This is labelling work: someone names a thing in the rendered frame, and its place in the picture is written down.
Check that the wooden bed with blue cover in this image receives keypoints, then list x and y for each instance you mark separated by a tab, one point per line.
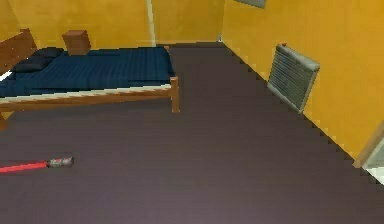
100	71

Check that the grey wall radiator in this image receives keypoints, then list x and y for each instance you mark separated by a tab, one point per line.
291	77

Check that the brown wooden nightstand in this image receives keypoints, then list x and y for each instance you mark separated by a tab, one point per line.
76	41

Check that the room door with wooden frame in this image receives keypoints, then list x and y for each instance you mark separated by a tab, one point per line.
372	156

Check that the grey framed wall picture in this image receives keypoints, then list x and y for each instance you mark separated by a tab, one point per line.
251	2

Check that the dark blue pillow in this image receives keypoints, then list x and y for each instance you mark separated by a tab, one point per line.
31	64
49	52

